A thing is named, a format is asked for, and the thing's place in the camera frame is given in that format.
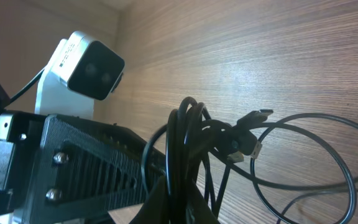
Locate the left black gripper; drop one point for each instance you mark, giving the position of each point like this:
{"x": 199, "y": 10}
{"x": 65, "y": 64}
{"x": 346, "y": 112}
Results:
{"x": 82, "y": 168}

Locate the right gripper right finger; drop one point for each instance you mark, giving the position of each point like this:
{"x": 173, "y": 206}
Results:
{"x": 197, "y": 210}

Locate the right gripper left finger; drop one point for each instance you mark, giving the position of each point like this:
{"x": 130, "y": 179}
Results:
{"x": 155, "y": 209}

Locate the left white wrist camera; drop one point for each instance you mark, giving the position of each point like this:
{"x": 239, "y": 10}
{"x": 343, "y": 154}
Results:
{"x": 81, "y": 70}

